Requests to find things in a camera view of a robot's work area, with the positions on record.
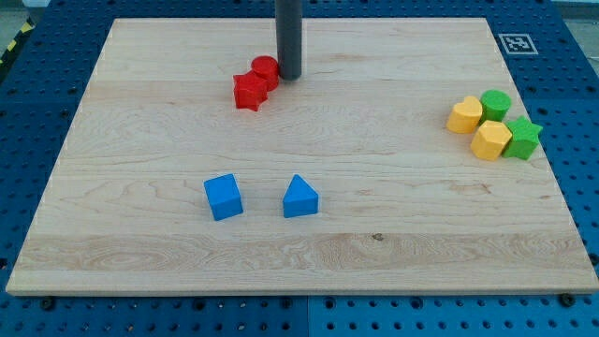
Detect green star block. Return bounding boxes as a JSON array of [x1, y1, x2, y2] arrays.
[[502, 116, 543, 160]]

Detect green circle block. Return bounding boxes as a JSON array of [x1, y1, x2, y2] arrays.
[[480, 90, 512, 123]]

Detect black bolt left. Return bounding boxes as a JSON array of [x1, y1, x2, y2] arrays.
[[39, 297, 55, 311]]

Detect blue cube block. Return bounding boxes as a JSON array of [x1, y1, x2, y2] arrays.
[[203, 173, 243, 221]]

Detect blue triangle block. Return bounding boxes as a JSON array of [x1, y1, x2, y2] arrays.
[[283, 174, 319, 218]]

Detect yellow heart block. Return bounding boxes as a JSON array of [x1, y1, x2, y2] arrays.
[[446, 95, 483, 134]]

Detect black bolt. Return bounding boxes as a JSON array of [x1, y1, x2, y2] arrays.
[[558, 293, 577, 308], [39, 297, 55, 311]]

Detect red star block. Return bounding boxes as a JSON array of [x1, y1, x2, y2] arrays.
[[233, 71, 268, 111]]

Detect light wooden board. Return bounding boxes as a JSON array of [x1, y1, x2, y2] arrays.
[[7, 18, 598, 297]]

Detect yellow hexagon block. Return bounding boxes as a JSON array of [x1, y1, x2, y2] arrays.
[[470, 120, 512, 161]]

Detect red circle block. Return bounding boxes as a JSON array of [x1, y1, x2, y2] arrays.
[[251, 55, 279, 92]]

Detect white fiducial marker tag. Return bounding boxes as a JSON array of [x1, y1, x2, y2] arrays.
[[498, 33, 538, 55]]

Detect black bolt right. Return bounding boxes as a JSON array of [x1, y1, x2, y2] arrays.
[[558, 293, 577, 308]]

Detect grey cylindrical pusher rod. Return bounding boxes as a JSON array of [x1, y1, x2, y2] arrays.
[[274, 0, 302, 81]]

